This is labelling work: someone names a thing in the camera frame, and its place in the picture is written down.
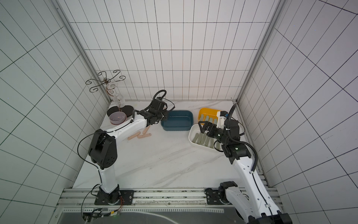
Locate yellow storage box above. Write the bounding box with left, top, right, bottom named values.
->
left=198, top=108, right=228, bottom=127

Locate white storage box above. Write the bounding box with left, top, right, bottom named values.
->
left=188, top=124, right=222, bottom=152

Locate dark teal storage box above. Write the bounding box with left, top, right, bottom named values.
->
left=161, top=110, right=194, bottom=131

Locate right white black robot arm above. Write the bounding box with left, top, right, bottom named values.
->
left=199, top=119, right=292, bottom=224

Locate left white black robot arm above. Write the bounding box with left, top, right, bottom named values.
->
left=88, top=96, right=169, bottom=205

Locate clear glass on rack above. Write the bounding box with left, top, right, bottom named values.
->
left=113, top=93, right=126, bottom=108

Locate pink glass bowl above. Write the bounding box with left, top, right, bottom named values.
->
left=109, top=111, right=127, bottom=125

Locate metal scroll cup rack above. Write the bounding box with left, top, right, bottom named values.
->
left=85, top=70, right=126, bottom=112

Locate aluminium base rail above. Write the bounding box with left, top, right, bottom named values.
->
left=57, top=187, right=282, bottom=212

